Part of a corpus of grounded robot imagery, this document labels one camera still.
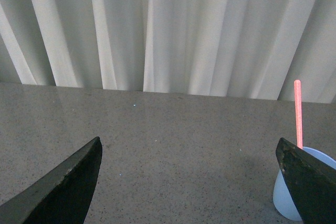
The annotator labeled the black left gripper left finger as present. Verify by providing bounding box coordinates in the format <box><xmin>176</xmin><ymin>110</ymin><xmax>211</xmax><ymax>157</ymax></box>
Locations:
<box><xmin>1</xmin><ymin>137</ymin><xmax>102</xmax><ymax>223</ymax></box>

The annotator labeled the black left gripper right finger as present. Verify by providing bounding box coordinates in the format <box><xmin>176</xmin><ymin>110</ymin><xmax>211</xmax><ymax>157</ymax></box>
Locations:
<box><xmin>276</xmin><ymin>138</ymin><xmax>335</xmax><ymax>223</ymax></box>

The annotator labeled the pink chopstick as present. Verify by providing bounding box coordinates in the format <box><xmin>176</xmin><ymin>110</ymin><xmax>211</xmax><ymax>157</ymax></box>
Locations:
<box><xmin>293</xmin><ymin>79</ymin><xmax>303</xmax><ymax>149</ymax></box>

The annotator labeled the light blue plastic cup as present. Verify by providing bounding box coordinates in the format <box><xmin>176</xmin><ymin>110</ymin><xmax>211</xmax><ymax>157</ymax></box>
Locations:
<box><xmin>273</xmin><ymin>146</ymin><xmax>335</xmax><ymax>221</ymax></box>

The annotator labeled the white pleated curtain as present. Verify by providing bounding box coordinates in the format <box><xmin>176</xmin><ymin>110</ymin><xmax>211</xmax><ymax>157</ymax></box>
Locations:
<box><xmin>1</xmin><ymin>0</ymin><xmax>335</xmax><ymax>103</ymax></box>

